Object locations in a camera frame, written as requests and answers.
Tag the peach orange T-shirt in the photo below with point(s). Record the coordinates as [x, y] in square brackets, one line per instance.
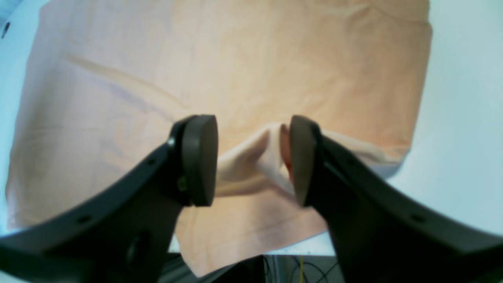
[106, 80]

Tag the right table cable grommet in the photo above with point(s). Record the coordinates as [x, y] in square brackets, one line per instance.
[5, 29]

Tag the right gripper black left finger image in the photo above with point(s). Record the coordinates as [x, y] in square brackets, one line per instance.
[123, 234]

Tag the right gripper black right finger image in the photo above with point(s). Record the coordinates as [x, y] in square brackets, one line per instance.
[379, 234]

